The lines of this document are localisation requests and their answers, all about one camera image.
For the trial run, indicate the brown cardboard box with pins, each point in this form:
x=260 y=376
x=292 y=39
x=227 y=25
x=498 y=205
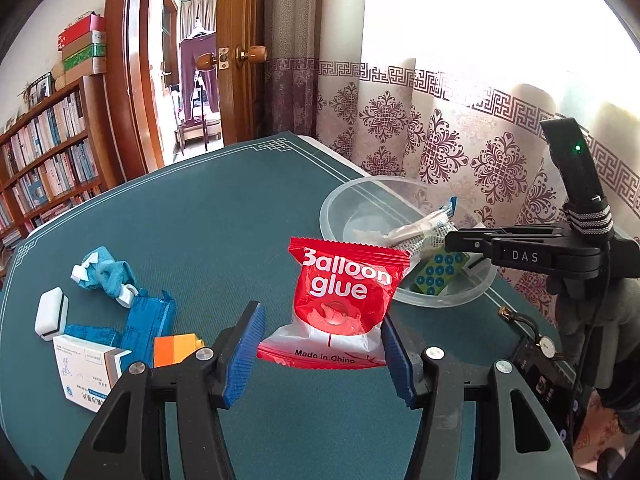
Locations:
x=85 y=72

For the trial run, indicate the orange and yellow toy block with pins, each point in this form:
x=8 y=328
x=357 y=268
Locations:
x=175 y=350

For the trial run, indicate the wooden chair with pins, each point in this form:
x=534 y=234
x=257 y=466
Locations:
x=195 y=132

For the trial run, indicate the patterned curtain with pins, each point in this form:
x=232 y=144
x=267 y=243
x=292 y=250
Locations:
x=450 y=140

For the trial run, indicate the white printed packet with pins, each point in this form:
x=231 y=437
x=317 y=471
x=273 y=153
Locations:
x=425 y=232

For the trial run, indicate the teal cloth with white tags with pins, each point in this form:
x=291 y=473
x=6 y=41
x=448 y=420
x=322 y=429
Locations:
x=107 y=272

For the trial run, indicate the blue foil packet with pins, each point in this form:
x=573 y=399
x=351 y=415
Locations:
x=92 y=335
x=147 y=322

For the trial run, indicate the white sponge with black stripe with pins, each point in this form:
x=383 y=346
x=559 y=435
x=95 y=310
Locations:
x=50 y=312

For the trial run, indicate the wooden bookshelf with books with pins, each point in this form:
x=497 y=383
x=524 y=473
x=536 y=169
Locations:
x=50 y=160

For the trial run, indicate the clear plastic bowl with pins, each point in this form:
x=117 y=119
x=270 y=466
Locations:
x=360 y=200

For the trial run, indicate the picture frame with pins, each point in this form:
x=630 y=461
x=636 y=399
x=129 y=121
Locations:
x=39 y=91

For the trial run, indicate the green block with blue dots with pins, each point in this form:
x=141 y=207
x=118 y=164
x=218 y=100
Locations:
x=440 y=272

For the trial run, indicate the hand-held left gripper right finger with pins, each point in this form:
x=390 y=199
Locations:
x=397 y=360

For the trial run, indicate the person's right hand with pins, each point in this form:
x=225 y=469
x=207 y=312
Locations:
x=622 y=330

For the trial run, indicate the green box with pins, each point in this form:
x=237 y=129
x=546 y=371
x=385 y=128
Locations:
x=85 y=57

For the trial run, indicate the wooden door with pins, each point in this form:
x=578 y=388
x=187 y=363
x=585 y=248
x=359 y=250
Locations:
x=242 y=105

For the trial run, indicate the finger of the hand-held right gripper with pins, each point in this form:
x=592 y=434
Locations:
x=470 y=244

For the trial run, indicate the brass door knob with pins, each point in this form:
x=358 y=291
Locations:
x=250 y=54

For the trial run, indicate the wooden door frame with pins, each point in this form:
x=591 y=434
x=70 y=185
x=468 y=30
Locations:
x=127 y=85

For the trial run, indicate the red glue packet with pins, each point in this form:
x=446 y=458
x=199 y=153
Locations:
x=345 y=285

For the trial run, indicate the hanging purple clothes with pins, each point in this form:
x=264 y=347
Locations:
x=197 y=75

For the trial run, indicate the red box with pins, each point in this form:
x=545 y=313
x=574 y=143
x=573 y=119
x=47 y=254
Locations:
x=82 y=30

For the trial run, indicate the white and blue medicine box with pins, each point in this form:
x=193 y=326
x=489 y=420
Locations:
x=82 y=370

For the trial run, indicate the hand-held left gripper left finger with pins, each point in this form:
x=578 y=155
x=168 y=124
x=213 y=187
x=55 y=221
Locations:
x=245 y=355

